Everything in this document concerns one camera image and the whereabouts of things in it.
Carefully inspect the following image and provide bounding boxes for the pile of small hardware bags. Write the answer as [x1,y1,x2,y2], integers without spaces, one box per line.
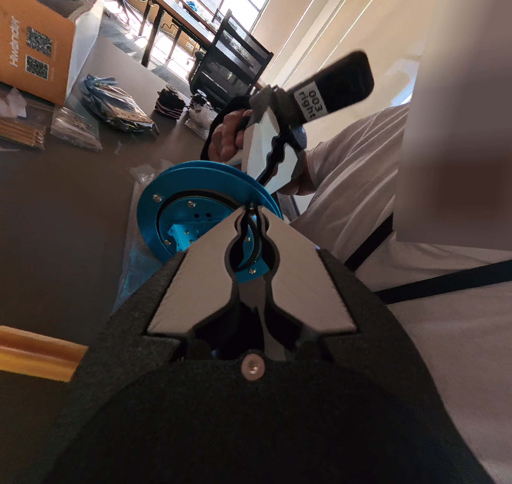
[0,87,103,153]

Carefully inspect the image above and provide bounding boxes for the white window blinds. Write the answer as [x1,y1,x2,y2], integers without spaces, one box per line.
[276,0,426,110]

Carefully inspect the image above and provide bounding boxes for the clear plastic bag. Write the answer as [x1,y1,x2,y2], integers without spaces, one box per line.
[113,163,162,313]

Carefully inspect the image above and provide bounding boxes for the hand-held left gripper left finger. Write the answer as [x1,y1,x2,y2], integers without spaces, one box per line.
[148,207,249,336]

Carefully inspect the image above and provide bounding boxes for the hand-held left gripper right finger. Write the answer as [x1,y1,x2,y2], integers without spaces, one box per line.
[257,207,357,336]

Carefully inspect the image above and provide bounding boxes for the person's right hand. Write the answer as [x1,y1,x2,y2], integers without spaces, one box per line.
[210,109,254,162]

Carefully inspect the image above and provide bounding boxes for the black shoulder strap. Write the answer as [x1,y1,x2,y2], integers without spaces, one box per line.
[344,214,512,305]

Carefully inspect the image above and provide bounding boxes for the black mesh office chair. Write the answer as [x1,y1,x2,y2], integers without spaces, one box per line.
[188,9,275,111]

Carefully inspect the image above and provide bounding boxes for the person's beige shirt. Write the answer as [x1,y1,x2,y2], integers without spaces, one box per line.
[288,104,512,484]

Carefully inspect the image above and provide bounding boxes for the blue round metal turntable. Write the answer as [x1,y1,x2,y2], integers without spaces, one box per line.
[137,161,284,285]

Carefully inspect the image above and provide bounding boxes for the dark bag of parts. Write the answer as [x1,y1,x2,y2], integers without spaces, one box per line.
[79,74,161,135]

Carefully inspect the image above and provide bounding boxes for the yellow-handled screwdriver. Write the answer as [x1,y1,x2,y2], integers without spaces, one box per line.
[0,325,89,383]

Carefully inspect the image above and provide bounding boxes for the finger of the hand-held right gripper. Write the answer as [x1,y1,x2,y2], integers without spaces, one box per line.
[265,149,305,195]
[241,113,281,181]

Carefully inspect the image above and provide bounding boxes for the orange white cardboard box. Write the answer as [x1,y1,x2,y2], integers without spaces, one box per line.
[0,0,109,107]

